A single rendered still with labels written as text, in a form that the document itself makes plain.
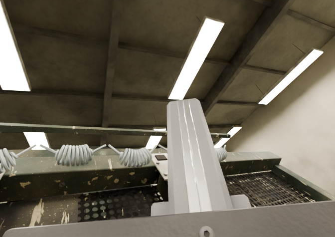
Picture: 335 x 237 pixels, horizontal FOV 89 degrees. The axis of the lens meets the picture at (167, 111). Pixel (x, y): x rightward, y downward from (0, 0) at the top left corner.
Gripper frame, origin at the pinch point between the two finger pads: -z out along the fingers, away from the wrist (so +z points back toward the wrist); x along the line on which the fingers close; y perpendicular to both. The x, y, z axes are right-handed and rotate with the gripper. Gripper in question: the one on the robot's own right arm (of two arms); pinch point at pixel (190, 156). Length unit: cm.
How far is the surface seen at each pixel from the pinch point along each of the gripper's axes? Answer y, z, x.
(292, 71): 209, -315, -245
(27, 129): 24, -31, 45
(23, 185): 39, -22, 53
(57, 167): 41, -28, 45
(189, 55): 110, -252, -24
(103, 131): 35, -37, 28
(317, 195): 106, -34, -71
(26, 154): 63, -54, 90
